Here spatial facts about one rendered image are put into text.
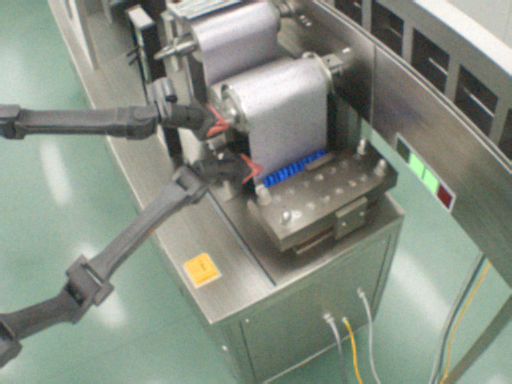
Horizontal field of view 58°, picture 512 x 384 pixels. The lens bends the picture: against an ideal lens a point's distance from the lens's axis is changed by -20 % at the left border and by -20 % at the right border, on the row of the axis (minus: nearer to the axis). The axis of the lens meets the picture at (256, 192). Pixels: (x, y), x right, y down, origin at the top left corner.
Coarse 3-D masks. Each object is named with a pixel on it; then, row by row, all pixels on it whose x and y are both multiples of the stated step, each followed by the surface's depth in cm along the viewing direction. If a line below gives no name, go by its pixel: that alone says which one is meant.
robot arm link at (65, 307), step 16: (80, 272) 113; (64, 288) 113; (80, 288) 112; (96, 288) 112; (48, 304) 101; (64, 304) 107; (80, 304) 116; (0, 320) 83; (16, 320) 87; (32, 320) 92; (48, 320) 98; (64, 320) 108; (16, 336) 83; (0, 352) 75; (16, 352) 82; (0, 368) 79
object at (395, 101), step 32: (288, 32) 165; (320, 32) 147; (352, 32) 131; (352, 64) 140; (384, 64) 126; (352, 96) 149; (384, 96) 133; (416, 96) 120; (384, 128) 141; (416, 128) 126; (448, 128) 113; (448, 160) 119; (480, 160) 106; (480, 192) 111; (480, 224) 116
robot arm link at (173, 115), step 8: (160, 104) 125; (168, 104) 124; (176, 104) 125; (160, 112) 124; (168, 112) 123; (176, 112) 124; (184, 112) 126; (160, 120) 125; (168, 120) 123; (176, 120) 125; (184, 120) 126
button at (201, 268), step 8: (200, 256) 152; (208, 256) 153; (192, 264) 151; (200, 264) 151; (208, 264) 151; (192, 272) 149; (200, 272) 149; (208, 272) 149; (216, 272) 150; (200, 280) 148
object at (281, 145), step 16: (320, 112) 148; (272, 128) 142; (288, 128) 146; (304, 128) 149; (320, 128) 153; (256, 144) 143; (272, 144) 147; (288, 144) 150; (304, 144) 154; (320, 144) 158; (256, 160) 148; (272, 160) 151; (288, 160) 155; (256, 176) 152
